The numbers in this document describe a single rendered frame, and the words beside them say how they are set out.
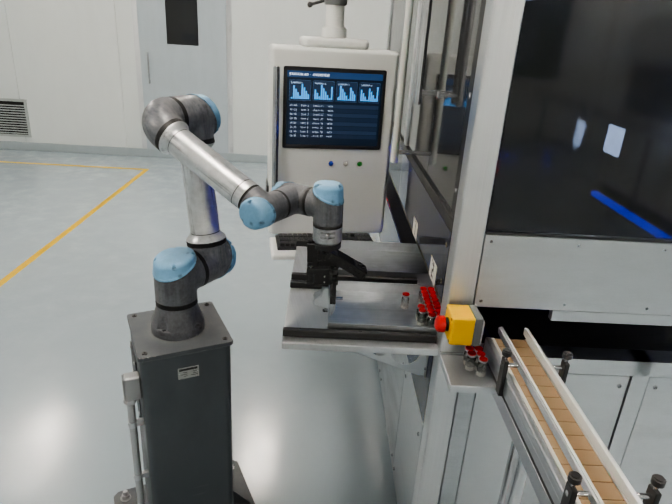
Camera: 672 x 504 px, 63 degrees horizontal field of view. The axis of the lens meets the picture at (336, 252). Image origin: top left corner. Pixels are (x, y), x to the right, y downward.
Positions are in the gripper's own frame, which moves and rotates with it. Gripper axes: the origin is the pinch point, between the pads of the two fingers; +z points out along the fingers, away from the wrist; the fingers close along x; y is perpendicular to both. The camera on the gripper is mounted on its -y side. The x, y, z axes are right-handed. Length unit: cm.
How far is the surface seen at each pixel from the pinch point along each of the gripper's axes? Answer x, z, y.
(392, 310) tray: -8.4, 4.1, -17.3
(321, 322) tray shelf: -0.1, 3.8, 3.0
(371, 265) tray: -39.8, 4.1, -13.4
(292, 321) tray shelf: 0.0, 3.6, 10.9
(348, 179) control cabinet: -90, -12, -7
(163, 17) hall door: -543, -73, 191
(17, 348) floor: -112, 88, 159
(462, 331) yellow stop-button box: 21.6, -7.3, -29.3
